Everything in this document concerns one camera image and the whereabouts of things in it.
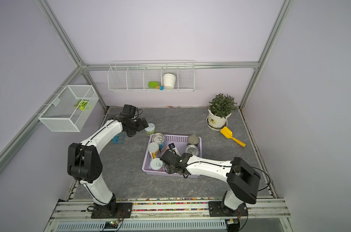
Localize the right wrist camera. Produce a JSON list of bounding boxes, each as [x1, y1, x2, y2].
[[168, 143, 181, 157]]

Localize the white wire wall shelf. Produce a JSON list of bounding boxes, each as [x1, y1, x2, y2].
[[107, 60, 195, 92]]

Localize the yellow toy shovel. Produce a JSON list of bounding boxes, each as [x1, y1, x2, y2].
[[220, 127, 246, 148]]

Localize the aluminium mounting rail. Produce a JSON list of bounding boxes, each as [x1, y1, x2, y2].
[[44, 198, 296, 232]]

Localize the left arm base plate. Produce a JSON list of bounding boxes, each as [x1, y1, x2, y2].
[[91, 203, 133, 219]]

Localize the white mesh side basket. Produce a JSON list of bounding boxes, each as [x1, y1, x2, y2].
[[38, 85, 99, 132]]

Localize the green toy in basket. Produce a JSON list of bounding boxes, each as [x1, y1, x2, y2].
[[74, 100, 92, 111]]

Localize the blue soup can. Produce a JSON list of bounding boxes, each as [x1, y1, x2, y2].
[[185, 145, 200, 156], [152, 133, 166, 152]]

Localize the teal toy fork yellow handle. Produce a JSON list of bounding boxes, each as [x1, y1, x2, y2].
[[112, 134, 125, 144]]

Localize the tall colourful snack tube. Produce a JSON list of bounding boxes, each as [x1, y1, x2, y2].
[[147, 142, 161, 159]]

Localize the coloured beads on edge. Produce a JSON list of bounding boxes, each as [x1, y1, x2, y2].
[[116, 197, 222, 212]]

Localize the potted green plant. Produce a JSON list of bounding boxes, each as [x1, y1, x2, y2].
[[208, 93, 238, 128]]

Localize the small white pot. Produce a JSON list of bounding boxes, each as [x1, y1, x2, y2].
[[163, 73, 176, 90]]

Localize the dark purple can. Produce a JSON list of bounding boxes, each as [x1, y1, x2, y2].
[[187, 134, 200, 146]]

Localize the purple plastic basket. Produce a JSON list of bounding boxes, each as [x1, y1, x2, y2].
[[142, 133, 202, 178]]

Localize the green toy scoop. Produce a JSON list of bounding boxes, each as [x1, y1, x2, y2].
[[148, 81, 164, 90]]

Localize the pink label small can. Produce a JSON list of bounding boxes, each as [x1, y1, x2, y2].
[[150, 158, 164, 171]]

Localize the white plant saucer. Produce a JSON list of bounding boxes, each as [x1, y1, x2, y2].
[[205, 116, 228, 131]]

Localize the green label small can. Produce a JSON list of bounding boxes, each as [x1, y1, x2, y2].
[[145, 123, 156, 136]]

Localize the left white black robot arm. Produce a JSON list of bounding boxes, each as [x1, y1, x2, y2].
[[67, 104, 148, 218]]

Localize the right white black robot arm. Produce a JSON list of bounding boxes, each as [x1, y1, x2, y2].
[[160, 150, 261, 216]]

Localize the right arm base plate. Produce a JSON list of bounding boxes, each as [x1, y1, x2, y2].
[[208, 201, 248, 218]]

